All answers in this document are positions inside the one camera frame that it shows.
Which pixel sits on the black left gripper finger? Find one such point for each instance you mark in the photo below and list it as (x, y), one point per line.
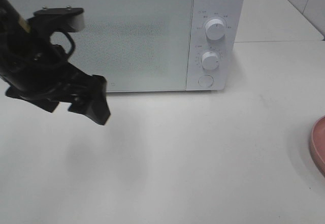
(67, 19)
(92, 102)

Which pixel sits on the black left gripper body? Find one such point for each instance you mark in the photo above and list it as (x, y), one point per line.
(37, 68)

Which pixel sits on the white microwave door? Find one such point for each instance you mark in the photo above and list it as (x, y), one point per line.
(137, 45)

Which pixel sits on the round white door release button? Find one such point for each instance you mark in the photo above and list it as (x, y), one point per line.
(206, 81)

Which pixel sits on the white timer knob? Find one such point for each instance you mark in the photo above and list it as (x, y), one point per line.
(210, 60)

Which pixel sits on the pink round plate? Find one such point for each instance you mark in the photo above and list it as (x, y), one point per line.
(316, 144)

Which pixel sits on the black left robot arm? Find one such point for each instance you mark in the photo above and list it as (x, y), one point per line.
(35, 63)

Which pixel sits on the white upper power knob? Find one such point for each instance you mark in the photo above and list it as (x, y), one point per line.
(215, 28)

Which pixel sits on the white microwave oven body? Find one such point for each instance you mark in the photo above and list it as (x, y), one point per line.
(215, 3)

